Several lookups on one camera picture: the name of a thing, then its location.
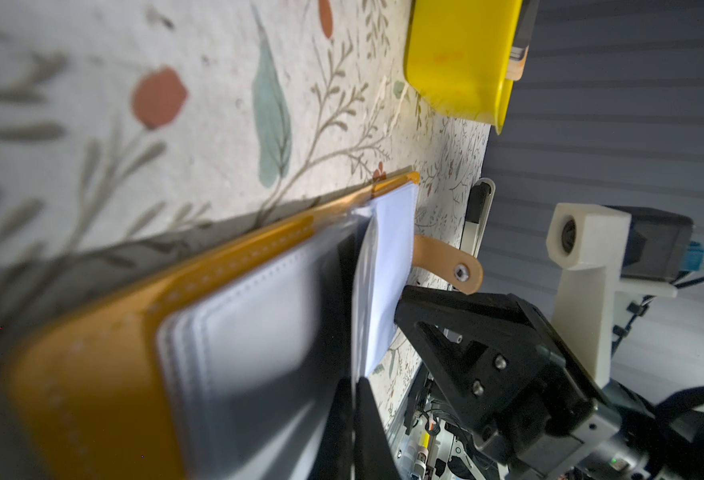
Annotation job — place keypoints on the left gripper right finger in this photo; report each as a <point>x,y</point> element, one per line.
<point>372,455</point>

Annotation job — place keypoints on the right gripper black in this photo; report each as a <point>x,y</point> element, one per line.
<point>533,408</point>

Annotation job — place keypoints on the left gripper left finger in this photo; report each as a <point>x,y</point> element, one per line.
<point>334,460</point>

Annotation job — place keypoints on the yellow leather card holder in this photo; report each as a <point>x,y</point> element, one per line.
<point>226,366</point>

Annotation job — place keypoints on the yellow plastic card tray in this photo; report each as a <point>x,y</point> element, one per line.
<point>458,54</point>

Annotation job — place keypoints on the stack of credit cards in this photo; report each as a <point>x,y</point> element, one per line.
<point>522,39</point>

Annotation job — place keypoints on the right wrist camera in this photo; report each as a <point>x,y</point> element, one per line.
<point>614,261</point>

